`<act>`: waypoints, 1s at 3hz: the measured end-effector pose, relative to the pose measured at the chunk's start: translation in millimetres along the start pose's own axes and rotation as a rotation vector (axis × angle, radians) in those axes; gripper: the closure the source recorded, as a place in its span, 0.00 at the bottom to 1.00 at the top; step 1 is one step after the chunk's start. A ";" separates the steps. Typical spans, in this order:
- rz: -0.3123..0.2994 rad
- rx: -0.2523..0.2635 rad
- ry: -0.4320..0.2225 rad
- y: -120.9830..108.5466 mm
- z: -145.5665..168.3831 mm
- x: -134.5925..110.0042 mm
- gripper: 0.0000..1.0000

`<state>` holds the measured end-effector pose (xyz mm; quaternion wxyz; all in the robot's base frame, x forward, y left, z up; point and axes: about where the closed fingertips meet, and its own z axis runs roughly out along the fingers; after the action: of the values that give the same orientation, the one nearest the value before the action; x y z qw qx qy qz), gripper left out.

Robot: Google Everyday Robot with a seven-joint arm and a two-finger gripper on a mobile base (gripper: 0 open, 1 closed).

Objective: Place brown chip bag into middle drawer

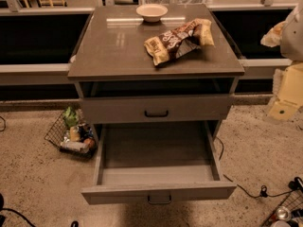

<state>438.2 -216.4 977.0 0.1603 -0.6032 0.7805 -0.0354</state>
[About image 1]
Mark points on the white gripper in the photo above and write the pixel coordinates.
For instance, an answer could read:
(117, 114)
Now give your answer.
(294, 38)

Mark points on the brown chip bag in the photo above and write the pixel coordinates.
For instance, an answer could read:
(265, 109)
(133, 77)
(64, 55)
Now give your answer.
(177, 42)

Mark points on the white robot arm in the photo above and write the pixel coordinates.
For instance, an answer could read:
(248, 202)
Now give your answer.
(287, 84)

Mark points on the closed grey drawer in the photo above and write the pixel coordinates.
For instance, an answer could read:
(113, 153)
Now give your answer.
(139, 109)

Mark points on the open grey drawer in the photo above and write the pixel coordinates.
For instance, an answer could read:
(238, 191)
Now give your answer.
(157, 163)

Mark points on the beige ceramic bowl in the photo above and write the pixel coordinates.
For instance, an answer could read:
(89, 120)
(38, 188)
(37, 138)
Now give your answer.
(152, 13)

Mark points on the silver can in basket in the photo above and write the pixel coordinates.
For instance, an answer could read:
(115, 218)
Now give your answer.
(283, 213)

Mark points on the green leafy vegetable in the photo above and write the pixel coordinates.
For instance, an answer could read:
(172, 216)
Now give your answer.
(70, 117)

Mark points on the yellow bottle in basket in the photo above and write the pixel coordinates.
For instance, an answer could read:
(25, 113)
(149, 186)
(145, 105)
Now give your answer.
(74, 134)

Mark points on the white wrapped package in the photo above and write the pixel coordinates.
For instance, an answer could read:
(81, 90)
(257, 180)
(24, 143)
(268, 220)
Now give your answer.
(75, 146)

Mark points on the black wire basket right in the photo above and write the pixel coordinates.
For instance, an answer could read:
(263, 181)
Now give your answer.
(294, 202)

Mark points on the black wire basket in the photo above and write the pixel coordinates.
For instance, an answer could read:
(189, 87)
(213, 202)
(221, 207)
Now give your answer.
(294, 202)
(58, 135)

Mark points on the black wire basket left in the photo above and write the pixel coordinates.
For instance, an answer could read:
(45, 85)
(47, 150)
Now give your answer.
(58, 135)

